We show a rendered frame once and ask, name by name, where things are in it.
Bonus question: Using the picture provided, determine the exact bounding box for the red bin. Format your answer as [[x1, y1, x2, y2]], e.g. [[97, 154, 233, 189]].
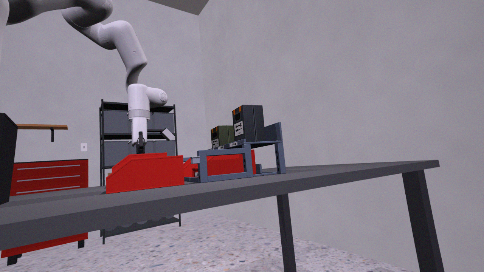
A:
[[112, 153, 167, 172], [106, 155, 185, 194], [192, 150, 256, 177], [183, 158, 195, 177]]

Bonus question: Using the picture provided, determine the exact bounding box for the dark green tool case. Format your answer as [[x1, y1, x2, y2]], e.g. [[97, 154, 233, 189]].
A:
[[211, 125, 234, 148]]

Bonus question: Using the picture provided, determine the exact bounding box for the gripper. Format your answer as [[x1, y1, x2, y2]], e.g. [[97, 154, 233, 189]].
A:
[[129, 117, 150, 154]]

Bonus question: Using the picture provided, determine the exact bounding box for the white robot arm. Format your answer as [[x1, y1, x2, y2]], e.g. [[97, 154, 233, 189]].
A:
[[0, 0, 168, 118]]

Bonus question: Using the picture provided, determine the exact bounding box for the dark grey tool case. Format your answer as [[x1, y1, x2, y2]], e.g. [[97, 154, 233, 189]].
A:
[[232, 105, 266, 142]]

